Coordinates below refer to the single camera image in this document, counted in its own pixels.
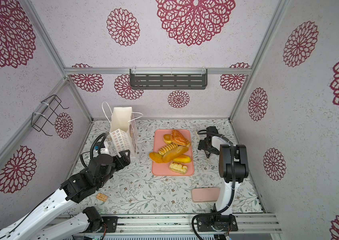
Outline flaky danish pastry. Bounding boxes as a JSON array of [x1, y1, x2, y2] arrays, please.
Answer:
[[170, 130, 190, 147]]

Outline small round bun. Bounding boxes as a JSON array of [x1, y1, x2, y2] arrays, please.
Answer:
[[163, 134, 171, 144]]

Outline long baguette loaf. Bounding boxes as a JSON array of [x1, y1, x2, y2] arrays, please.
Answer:
[[163, 146, 188, 163]]

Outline white paper bag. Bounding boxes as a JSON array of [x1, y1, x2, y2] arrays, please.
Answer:
[[102, 102, 143, 160]]

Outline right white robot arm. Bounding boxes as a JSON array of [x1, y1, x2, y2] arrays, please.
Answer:
[[190, 126, 249, 240]]

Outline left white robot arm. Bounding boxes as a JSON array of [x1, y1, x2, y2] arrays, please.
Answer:
[[0, 150, 131, 240]]

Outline yellow bread roll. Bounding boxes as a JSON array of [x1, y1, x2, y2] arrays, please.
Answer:
[[172, 155, 191, 164]]

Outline cream sandwich bread slice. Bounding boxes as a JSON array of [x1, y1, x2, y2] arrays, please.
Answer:
[[169, 162, 187, 175]]

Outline ridged striped bread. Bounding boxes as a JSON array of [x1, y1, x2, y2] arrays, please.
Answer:
[[158, 143, 178, 156]]

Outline orange oval bread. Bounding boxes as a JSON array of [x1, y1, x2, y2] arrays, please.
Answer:
[[149, 152, 163, 164]]

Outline small cracker biscuit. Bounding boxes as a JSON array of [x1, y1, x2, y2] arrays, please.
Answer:
[[96, 193, 108, 202]]

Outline pink tray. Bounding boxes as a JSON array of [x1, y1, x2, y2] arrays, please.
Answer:
[[150, 129, 194, 177]]

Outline pink rectangular box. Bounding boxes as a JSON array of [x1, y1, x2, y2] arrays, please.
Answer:
[[191, 188, 220, 203]]

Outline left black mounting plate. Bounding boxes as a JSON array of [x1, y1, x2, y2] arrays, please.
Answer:
[[97, 216, 119, 234]]

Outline black mounting plate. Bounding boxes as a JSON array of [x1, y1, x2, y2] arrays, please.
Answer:
[[196, 214, 238, 232], [97, 216, 119, 234]]

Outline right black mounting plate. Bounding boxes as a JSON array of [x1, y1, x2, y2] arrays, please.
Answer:
[[196, 214, 238, 232]]

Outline black wire wall rack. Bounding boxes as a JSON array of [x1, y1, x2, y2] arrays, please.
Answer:
[[31, 95, 69, 137]]

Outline dark grey wall shelf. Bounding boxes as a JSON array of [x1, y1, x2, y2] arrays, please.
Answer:
[[129, 69, 208, 90]]

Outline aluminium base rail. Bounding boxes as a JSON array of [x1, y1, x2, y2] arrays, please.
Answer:
[[42, 212, 282, 236]]

